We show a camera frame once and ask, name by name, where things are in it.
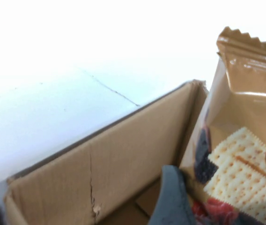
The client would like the brown cracker packet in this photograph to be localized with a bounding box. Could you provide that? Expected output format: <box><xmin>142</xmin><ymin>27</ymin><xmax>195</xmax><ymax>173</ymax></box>
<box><xmin>178</xmin><ymin>26</ymin><xmax>266</xmax><ymax>225</ymax></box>

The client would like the cardboard box with clear tape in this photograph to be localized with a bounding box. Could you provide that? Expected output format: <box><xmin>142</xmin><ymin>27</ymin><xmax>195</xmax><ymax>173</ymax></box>
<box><xmin>3</xmin><ymin>79</ymin><xmax>208</xmax><ymax>225</ymax></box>

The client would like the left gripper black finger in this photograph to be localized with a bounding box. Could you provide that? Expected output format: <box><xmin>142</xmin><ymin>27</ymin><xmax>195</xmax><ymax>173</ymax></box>
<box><xmin>148</xmin><ymin>165</ymin><xmax>198</xmax><ymax>225</ymax></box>

